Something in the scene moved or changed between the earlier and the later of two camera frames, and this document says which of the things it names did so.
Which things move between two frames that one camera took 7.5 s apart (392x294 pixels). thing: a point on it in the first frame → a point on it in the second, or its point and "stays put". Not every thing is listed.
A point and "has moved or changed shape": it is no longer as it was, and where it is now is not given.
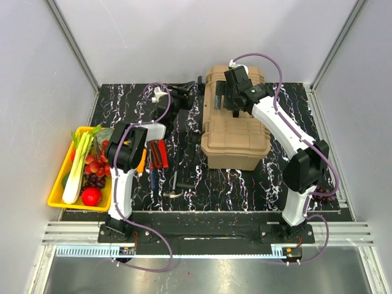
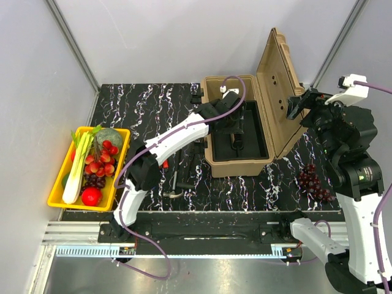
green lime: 64,179 stays put
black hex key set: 185,177 stays put
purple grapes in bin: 92,180 stays put
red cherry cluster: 98,165 stays put
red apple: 92,196 stays put
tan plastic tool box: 234,143 has moved or changed shape
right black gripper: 222,89 → 316,103
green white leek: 74,187 stays put
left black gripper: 182,95 → 237,128
